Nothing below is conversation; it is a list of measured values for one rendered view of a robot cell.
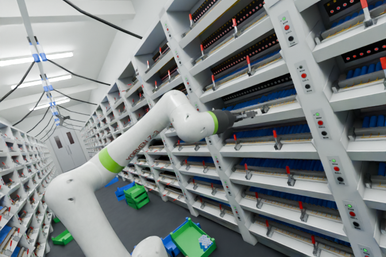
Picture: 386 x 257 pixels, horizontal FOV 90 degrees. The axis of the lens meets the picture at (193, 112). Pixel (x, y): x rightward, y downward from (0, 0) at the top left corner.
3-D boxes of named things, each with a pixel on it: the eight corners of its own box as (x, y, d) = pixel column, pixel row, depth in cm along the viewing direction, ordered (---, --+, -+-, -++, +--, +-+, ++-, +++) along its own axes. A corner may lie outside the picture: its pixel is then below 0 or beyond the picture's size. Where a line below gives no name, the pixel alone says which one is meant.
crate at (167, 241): (173, 258, 146) (169, 248, 145) (162, 247, 162) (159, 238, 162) (203, 232, 163) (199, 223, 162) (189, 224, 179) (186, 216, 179)
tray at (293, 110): (307, 116, 78) (296, 97, 75) (212, 130, 127) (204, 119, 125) (320, 88, 88) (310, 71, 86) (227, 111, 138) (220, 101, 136)
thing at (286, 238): (366, 284, 81) (353, 264, 77) (251, 233, 131) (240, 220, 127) (372, 238, 91) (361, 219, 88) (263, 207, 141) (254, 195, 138)
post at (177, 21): (254, 245, 130) (163, 6, 123) (243, 240, 138) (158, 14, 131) (270, 226, 141) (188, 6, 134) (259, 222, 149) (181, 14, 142)
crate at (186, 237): (216, 247, 141) (215, 238, 139) (195, 268, 129) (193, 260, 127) (191, 224, 164) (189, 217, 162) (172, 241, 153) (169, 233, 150)
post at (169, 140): (196, 217, 188) (132, 52, 181) (190, 214, 195) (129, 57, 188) (211, 205, 199) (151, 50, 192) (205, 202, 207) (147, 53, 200)
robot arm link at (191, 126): (181, 152, 65) (190, 131, 58) (165, 127, 72) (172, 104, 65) (212, 143, 73) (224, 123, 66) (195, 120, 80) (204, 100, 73)
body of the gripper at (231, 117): (216, 131, 79) (231, 127, 85) (230, 128, 72) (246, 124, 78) (212, 113, 80) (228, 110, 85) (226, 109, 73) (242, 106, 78)
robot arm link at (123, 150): (132, 167, 80) (111, 163, 71) (124, 146, 86) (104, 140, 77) (199, 109, 76) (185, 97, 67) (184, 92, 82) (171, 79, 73)
